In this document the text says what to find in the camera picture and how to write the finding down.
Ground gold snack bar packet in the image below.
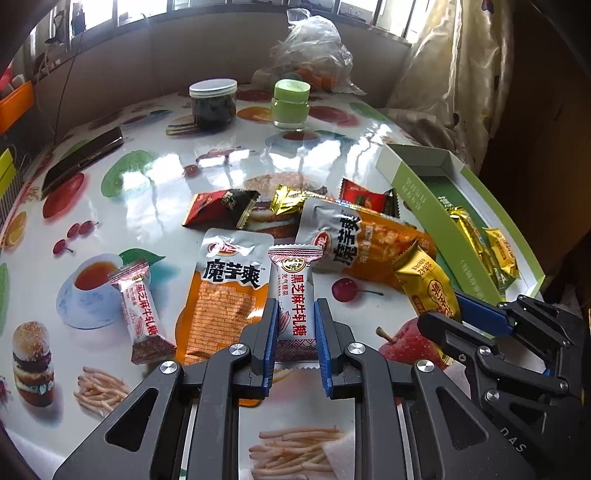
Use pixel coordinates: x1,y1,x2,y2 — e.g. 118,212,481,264
269,184,324,217
482,227,522,280
445,206,509,291
392,239,464,367

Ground yellow object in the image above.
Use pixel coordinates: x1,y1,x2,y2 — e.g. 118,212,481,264
0,148,17,197

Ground window with metal bars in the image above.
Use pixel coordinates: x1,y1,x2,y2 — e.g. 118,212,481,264
28,0,416,44

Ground green and white cardboard box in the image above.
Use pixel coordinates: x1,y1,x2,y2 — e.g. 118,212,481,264
375,143,546,298

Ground orange plastic object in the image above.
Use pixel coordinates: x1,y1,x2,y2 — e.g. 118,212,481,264
0,80,37,136

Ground clear plastic bag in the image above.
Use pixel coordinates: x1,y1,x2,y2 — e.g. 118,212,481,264
252,7,365,95

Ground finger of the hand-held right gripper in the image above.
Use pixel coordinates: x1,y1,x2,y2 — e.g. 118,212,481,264
455,291,585,379
418,311,573,416

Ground cream patterned curtain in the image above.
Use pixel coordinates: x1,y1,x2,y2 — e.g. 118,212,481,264
385,0,515,167

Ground glass jar with green lid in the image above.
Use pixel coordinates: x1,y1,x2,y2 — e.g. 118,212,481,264
271,78,311,130

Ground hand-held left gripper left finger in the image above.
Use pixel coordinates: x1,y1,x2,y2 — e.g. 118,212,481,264
53,298,280,480

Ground black cable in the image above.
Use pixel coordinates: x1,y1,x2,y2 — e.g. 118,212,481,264
52,18,86,146

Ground dark red snack packet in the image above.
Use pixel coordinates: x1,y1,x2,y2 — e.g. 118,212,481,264
181,189,259,230

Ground red candy packet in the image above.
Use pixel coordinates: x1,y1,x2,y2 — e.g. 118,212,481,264
339,179,398,217

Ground fruit print tablecloth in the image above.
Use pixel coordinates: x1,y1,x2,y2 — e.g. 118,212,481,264
0,90,546,480

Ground black phone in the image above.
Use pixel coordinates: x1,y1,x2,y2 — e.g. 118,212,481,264
41,127,125,197

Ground dark wooden wardrobe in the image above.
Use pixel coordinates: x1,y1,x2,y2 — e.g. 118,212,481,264
480,0,591,305

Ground white nougat candy packet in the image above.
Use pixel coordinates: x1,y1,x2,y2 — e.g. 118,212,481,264
268,244,324,370
107,258,178,365

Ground orange konjac snack packet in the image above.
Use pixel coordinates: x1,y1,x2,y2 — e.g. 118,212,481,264
175,228,274,408
295,198,437,291

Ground dark jar with white lid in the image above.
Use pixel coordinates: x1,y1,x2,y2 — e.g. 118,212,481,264
188,78,238,131

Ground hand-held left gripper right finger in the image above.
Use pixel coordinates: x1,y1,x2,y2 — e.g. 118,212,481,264
313,298,539,480

